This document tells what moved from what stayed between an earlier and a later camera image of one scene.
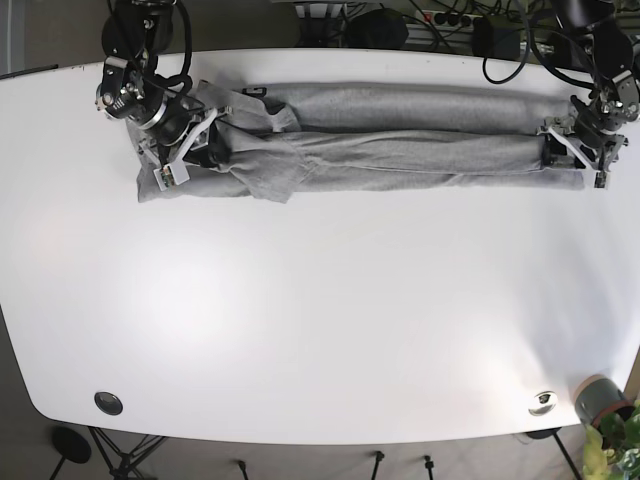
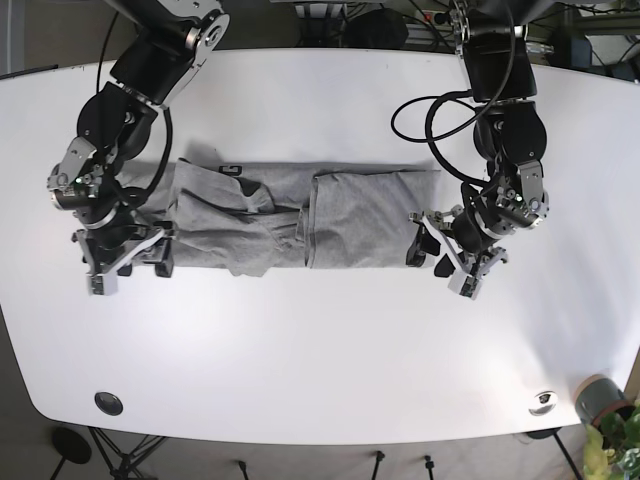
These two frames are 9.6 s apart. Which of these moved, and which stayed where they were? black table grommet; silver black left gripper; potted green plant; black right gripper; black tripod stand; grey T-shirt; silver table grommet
Moved: black right gripper; silver black left gripper; grey T-shirt
Stayed: black table grommet; black tripod stand; potted green plant; silver table grommet
